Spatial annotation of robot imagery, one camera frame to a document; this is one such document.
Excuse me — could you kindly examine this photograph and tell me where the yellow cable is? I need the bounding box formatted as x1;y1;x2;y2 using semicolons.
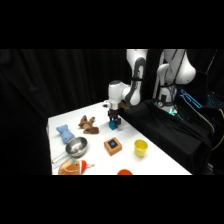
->
212;108;224;152

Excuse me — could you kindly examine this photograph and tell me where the orange and red plush toy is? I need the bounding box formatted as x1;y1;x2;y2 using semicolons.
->
57;158;96;176

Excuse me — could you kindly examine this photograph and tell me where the orange plastic cup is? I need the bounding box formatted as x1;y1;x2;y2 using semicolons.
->
116;168;134;176

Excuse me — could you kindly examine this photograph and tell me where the black curtain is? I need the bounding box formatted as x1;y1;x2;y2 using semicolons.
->
0;49;224;176

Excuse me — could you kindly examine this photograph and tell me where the light blue plush toy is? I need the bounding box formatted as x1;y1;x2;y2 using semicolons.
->
55;124;76;145

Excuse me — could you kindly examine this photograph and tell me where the cyan lit device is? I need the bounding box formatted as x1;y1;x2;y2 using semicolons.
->
180;88;204;110

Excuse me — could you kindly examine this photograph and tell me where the black cloth-covered stand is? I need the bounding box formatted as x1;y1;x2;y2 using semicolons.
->
119;98;214;176

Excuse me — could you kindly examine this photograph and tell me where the wooden block with dark inset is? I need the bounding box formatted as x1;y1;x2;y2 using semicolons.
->
103;136;123;157

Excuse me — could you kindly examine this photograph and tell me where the silver metal pot with handle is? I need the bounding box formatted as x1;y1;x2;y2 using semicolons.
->
50;136;89;165

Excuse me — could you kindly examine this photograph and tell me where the brown plush moose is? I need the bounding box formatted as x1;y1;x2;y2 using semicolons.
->
78;115;101;135

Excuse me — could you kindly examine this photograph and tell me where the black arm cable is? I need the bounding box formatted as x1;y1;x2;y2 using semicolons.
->
166;49;188;99

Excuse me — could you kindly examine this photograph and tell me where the blue cube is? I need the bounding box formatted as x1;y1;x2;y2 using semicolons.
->
108;120;119;131

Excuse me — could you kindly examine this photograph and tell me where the yellow plastic cup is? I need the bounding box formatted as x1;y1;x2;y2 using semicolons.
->
133;139;149;159

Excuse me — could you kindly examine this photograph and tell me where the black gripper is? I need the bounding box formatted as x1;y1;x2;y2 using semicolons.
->
107;110;123;128

